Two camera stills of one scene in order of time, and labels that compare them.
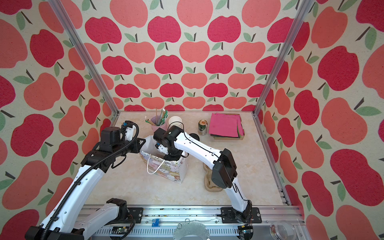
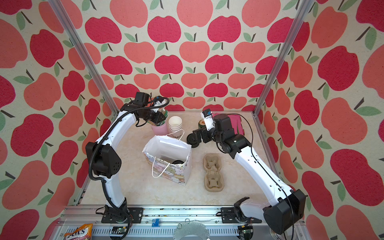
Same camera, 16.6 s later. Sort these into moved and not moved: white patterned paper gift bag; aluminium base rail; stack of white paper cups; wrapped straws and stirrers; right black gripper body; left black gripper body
Moved: left black gripper body; right black gripper body
Not moved: white patterned paper gift bag; aluminium base rail; stack of white paper cups; wrapped straws and stirrers
